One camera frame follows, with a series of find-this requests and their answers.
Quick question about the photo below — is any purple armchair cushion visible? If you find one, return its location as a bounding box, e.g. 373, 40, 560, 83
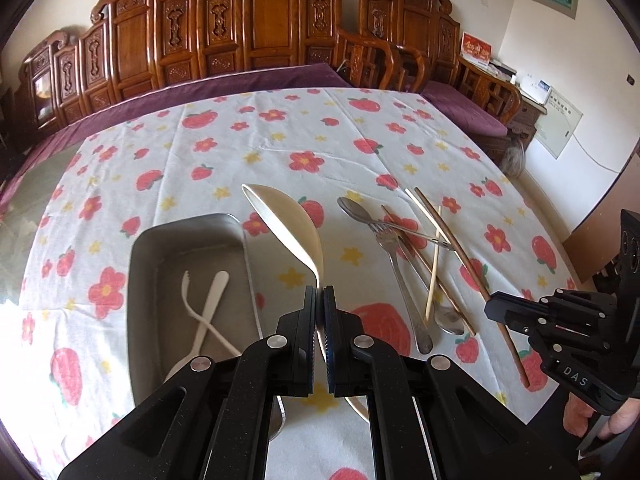
421, 80, 512, 137

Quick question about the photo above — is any round metal spoon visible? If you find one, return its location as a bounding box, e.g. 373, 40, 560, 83
337, 196, 456, 252

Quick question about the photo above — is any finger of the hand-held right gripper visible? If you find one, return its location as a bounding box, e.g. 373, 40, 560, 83
484, 289, 618, 336

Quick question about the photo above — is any metal fork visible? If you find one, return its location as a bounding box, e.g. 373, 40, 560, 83
369, 222, 435, 356

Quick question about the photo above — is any white plastic knife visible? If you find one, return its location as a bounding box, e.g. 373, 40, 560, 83
164, 270, 231, 382

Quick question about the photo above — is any rose gold chopstick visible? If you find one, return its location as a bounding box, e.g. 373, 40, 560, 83
381, 205, 477, 337

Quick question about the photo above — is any white plastic fork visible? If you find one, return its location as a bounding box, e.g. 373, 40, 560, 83
181, 271, 242, 357

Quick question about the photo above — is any grey flat device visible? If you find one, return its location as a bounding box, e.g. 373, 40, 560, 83
489, 59, 518, 82

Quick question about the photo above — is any strawberry flower print tablecloth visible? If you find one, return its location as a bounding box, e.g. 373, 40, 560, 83
0, 87, 581, 480

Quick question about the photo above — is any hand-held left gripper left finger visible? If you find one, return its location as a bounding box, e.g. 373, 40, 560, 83
56, 285, 321, 480

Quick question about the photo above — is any metal tray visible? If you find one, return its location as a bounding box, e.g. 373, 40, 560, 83
126, 212, 263, 408

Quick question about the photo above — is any brown wooden door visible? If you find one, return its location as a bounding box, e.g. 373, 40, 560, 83
562, 140, 640, 286

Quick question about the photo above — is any carved wooden bench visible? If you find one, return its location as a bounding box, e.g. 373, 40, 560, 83
12, 0, 361, 133

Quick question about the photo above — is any carved wooden armchair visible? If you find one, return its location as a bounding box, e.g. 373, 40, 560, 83
335, 0, 525, 128

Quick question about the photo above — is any wooden side table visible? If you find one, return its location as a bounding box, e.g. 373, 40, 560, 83
507, 87, 546, 143

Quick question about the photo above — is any white wall cable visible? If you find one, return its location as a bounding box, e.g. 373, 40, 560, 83
570, 130, 628, 173

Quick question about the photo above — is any white box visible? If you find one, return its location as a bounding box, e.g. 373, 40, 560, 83
520, 77, 551, 106

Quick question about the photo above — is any slim metal spoon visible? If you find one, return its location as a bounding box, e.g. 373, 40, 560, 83
392, 225, 467, 337

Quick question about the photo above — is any large steel serving spoon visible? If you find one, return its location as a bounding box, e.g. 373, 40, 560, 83
241, 183, 324, 291

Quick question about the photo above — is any white wall electrical panel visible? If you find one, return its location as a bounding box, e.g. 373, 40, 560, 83
529, 91, 584, 161

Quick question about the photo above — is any grey fluffy bundle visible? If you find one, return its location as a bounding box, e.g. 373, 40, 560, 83
499, 139, 529, 179

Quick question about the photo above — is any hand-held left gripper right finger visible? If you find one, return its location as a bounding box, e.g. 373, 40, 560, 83
320, 285, 583, 480

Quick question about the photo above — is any person's right hand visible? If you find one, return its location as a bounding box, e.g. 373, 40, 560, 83
564, 390, 632, 442

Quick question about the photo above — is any red gift box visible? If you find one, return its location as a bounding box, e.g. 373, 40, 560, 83
460, 32, 494, 67

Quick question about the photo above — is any long brown wooden chopstick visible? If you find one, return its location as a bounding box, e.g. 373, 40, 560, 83
414, 187, 531, 389

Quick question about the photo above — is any purple bench cushion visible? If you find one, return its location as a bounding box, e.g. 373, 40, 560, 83
0, 62, 353, 211

